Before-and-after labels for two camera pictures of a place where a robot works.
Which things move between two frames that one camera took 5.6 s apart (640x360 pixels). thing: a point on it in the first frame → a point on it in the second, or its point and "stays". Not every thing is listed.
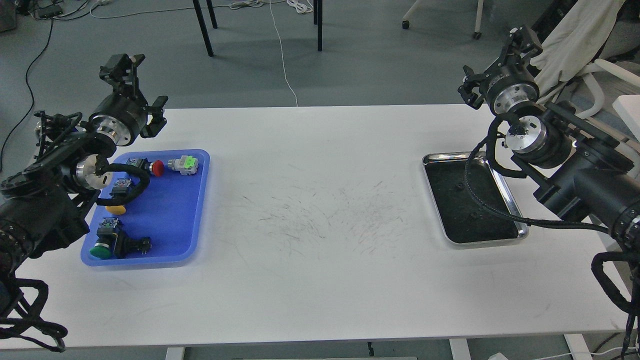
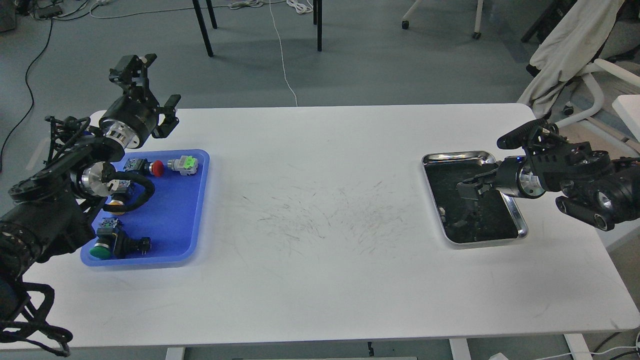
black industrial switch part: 125,245 stays
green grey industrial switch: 187,165 stays
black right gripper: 509,86 → 503,177
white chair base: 479,7 stays
